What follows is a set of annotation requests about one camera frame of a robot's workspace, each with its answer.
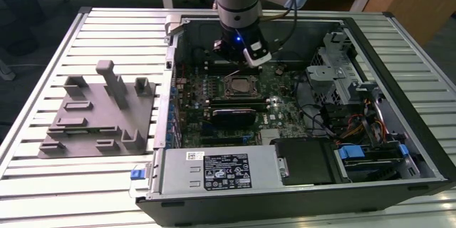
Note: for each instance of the wooden cabinet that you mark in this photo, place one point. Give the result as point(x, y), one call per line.
point(420, 6)

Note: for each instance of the CPU socket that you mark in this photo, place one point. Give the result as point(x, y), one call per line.
point(225, 96)

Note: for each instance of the silver finned heatsink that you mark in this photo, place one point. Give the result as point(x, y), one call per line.
point(271, 136)

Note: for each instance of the silver power supply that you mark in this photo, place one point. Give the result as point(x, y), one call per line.
point(177, 170)

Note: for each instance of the grey metal stand foot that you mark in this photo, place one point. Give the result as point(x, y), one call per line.
point(5, 71)

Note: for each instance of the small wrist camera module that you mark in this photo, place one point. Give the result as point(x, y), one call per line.
point(220, 46)

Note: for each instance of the black RAM slot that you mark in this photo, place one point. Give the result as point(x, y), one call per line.
point(239, 103)
point(217, 73)
point(217, 69)
point(260, 109)
point(217, 66)
point(239, 106)
point(217, 63)
point(239, 100)

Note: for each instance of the grey parts rack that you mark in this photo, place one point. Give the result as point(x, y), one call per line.
point(103, 121)

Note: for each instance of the blue case latch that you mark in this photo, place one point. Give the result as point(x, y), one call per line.
point(137, 174)

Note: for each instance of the small graphics card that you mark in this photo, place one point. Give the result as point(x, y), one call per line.
point(233, 119)

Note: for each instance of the blue plastic clip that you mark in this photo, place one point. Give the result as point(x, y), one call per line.
point(403, 150)

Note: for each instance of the grey plastic drive latch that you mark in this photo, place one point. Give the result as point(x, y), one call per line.
point(361, 89)
point(335, 41)

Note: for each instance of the green motherboard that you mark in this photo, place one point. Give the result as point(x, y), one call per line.
point(193, 129)

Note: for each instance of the metal drive cage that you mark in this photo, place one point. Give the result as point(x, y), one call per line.
point(325, 74)

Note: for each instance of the black PC case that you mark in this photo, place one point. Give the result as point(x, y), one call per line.
point(284, 206)

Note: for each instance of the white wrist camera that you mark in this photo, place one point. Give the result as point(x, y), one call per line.
point(257, 55)

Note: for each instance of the blue disk carrier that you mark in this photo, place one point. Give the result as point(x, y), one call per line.
point(351, 153)

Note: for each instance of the silver CPU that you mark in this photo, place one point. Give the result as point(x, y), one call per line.
point(241, 86)

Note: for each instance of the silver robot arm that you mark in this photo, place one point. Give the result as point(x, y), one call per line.
point(235, 1)

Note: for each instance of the round coin battery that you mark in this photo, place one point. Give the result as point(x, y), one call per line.
point(280, 69)

